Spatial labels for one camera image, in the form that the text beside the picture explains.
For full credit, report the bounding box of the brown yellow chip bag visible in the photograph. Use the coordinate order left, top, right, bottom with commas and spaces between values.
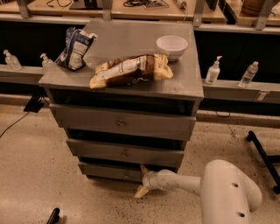
89, 54, 173, 88

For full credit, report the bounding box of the white bowl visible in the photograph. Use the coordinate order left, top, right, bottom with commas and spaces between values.
156, 35, 188, 61

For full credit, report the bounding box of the clear water bottle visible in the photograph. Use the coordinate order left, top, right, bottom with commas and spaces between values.
238, 61, 258, 88

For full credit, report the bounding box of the grey middle drawer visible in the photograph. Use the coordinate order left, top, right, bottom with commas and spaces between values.
66, 138, 184, 168

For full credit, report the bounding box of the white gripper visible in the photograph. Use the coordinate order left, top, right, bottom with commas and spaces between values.
134, 164, 159, 199

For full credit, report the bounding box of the grey drawer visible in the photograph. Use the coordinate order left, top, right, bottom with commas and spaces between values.
77, 162, 179, 183
50, 104, 196, 141
66, 138, 184, 168

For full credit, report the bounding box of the clear sanitizer bottle far left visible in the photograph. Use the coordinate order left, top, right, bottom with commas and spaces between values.
3, 50, 22, 71

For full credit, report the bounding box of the black floor box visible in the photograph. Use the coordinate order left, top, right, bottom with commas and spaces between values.
24, 96, 44, 113

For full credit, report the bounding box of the black stand leg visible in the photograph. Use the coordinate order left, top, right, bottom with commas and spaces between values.
246, 130, 280, 194

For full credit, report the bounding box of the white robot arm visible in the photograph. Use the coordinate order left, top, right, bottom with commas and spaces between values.
135, 160, 263, 224

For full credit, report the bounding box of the white pump bottle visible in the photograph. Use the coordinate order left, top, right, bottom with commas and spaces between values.
205, 56, 221, 85

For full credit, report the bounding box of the clear sanitizer bottle near cabinet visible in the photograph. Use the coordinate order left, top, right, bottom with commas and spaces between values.
40, 53, 53, 70

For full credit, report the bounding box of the black floor cable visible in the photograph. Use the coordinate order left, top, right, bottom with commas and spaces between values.
0, 112, 30, 139

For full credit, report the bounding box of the blue white snack bag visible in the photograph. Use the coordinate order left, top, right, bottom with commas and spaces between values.
55, 27, 98, 71

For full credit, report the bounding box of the black object bottom edge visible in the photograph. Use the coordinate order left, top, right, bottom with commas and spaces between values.
46, 207, 60, 224

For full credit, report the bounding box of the grey top drawer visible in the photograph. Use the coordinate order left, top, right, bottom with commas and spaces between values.
50, 104, 196, 141

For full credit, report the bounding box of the grey drawer cabinet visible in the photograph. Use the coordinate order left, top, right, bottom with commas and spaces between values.
39, 20, 204, 172

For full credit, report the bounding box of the grey bottom drawer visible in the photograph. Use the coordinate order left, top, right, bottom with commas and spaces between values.
77, 162, 179, 183

